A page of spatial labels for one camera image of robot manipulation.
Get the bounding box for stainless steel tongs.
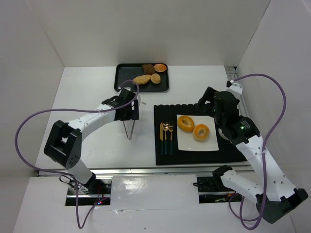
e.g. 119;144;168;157
122;120;136;140

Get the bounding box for white cup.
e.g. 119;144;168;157
218;128;229;141

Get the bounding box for orange glazed donut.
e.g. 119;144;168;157
192;124;209;142
177;115;195;133

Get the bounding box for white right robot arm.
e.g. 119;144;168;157
198;82;309;224

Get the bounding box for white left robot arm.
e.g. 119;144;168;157
44;88;140;192

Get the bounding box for oblong yellow bread roll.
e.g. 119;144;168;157
133;75;151;85

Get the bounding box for dark brown bread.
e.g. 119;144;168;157
142;64;156;75

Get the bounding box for small yellow muffin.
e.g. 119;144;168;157
151;73;161;84

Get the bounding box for black serving tray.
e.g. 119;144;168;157
114;63;169;93

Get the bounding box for black placemat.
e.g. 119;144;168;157
154;103;246;166

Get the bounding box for white square plate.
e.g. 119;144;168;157
176;115;219;151

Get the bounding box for orange topped round bun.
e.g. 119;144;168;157
154;64;167;72

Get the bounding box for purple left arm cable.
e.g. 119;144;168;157
14;80;140;229

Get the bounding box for gold knife teal handle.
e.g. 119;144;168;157
159;122;164;156

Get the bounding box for aluminium rail right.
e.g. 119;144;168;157
225;66;249;117

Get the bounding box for aluminium rail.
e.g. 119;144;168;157
225;66;249;117
37;167;216;177

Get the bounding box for gold spoon teal handle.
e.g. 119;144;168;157
162;122;170;154

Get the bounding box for gold fork teal handle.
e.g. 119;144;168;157
169;121;173;155

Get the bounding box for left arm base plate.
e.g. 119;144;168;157
66;179;111;199

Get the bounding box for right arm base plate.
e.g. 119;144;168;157
192;177;236;193

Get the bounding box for aluminium rail front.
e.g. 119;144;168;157
37;167;216;177

